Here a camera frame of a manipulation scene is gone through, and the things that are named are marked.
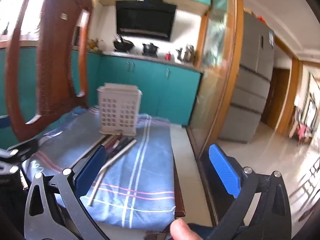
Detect blue striped cloth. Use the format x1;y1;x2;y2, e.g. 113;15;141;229
21;106;175;230

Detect black range hood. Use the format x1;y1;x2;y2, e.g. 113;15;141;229
115;0;177;42

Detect dark wooden lattice furniture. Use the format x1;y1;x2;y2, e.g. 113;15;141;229
295;155;320;220

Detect black wok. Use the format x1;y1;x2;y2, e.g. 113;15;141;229
114;36;135;53

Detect condiment bottles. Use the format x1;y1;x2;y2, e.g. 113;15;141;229
87;38;100;52

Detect black chopstick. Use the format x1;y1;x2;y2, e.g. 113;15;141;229
110;136;135;159

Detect brown wooden chair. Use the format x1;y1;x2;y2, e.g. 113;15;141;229
5;0;94;143

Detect black cooking pot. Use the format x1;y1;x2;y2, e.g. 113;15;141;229
142;42;159;55

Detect bent metal straw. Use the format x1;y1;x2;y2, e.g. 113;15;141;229
88;139;137;207

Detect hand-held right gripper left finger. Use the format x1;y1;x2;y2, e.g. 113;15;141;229
24;145;110;240

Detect white plastic utensil basket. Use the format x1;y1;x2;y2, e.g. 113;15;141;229
97;82;142;136

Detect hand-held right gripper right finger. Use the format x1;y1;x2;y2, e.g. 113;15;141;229
201;144;292;240

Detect person's right hand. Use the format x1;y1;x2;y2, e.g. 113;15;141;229
170;219;199;240

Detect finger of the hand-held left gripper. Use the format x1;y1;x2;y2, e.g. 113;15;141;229
6;139;39;157

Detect grey kitchen countertop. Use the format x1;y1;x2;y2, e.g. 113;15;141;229
72;47;203;73

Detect steel kettle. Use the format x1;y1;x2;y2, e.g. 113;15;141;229
176;44;195;63

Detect wood framed glass door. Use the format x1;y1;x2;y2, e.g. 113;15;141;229
187;0;244;225

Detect brown wooden door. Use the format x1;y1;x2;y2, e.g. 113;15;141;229
261;67;284;130

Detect grey refrigerator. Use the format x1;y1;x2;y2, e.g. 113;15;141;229
217;11;275;144

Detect red cloth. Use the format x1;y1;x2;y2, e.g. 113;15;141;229
296;122;313;145

